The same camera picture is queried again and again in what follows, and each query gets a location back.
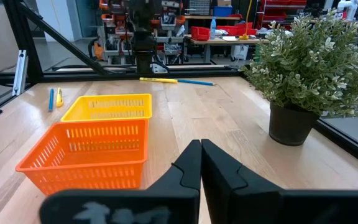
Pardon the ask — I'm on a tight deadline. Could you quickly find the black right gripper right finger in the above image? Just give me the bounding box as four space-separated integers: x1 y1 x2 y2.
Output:
201 138 358 224

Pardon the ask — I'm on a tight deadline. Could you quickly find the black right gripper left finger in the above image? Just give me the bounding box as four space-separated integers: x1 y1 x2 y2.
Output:
39 139 203 224

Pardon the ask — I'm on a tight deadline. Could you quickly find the yellow pen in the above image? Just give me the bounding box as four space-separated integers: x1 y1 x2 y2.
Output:
139 77 179 84
55 87 65 108

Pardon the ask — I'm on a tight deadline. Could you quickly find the blue pencil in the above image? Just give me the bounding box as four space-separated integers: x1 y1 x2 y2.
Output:
177 78 216 86
48 88 55 112

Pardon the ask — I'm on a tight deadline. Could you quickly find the storage cart with orange bins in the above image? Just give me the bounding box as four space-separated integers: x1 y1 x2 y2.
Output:
99 0 186 65

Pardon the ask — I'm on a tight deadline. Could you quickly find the grey small-parts drawer cabinet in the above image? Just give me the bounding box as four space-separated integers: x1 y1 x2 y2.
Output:
188 0 211 16

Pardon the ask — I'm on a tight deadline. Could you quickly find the red plastic bin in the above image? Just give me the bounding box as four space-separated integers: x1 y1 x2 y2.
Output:
190 26 211 42
216 24 239 36
236 21 258 36

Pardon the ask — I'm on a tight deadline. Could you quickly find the orange and black machine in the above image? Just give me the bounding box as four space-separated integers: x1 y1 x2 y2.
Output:
88 36 105 60

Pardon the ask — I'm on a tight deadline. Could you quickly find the clear water bottle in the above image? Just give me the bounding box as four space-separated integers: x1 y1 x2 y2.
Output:
209 16 218 40

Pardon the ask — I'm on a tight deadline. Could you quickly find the wooden workbench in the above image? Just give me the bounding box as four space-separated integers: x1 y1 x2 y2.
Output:
183 34 272 65

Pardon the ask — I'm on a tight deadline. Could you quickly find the blue storage box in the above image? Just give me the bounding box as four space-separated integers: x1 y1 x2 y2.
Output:
213 6 234 18

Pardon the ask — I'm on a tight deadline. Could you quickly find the orange plastic basket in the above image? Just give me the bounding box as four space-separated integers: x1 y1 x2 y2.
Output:
15 118 150 196

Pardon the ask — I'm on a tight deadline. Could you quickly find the yellow plastic basket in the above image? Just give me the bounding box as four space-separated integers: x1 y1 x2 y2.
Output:
60 93 154 123

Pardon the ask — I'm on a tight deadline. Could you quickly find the white container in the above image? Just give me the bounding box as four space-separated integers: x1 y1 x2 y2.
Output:
231 44 250 62

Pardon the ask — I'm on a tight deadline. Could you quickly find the green box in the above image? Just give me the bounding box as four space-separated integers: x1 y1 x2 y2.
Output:
252 45 262 63

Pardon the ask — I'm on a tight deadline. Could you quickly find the red bin shelf rack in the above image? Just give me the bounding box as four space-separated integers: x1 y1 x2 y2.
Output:
257 0 308 30

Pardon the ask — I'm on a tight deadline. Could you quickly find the green potted plant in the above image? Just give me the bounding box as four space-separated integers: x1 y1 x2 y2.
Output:
239 7 358 147

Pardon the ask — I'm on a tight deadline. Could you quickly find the white robot figure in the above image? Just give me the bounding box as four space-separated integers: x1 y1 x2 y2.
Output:
336 0 358 21

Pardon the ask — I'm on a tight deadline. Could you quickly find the yellow hanging cable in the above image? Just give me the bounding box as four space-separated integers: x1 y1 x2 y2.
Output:
239 0 254 41

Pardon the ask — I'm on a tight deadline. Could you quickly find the silver aluminium bracket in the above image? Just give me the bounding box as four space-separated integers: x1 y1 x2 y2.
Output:
11 49 29 97

